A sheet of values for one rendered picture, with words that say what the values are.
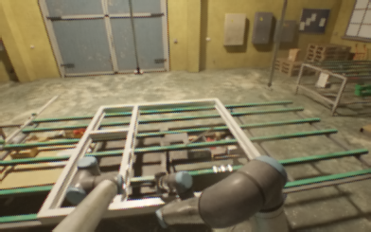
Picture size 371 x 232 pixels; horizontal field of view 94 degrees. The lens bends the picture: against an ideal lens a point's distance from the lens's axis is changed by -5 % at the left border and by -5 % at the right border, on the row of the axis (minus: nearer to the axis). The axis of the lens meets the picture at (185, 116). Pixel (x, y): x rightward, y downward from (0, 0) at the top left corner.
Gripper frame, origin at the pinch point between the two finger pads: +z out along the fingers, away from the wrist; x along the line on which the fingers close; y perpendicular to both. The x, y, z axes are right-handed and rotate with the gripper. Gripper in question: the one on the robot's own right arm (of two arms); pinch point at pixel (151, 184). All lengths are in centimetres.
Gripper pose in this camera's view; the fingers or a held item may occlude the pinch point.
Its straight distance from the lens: 130.3
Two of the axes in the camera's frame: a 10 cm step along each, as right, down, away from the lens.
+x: 1.2, 9.3, -3.5
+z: -6.7, 3.3, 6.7
